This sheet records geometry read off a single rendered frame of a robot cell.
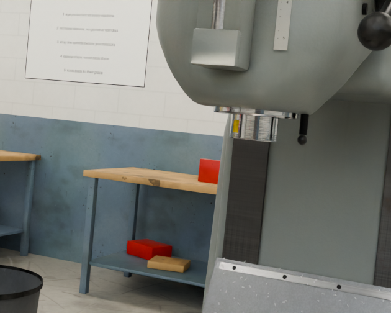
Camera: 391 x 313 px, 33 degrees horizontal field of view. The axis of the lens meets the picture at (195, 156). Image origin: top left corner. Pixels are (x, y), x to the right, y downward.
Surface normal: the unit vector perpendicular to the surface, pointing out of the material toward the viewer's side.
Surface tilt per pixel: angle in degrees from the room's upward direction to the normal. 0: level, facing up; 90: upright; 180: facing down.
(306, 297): 63
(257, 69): 97
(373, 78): 99
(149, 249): 90
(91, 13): 90
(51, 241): 90
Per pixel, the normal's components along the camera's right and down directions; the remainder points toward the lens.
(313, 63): 0.40, 0.46
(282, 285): -0.30, -0.43
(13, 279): -0.27, -0.04
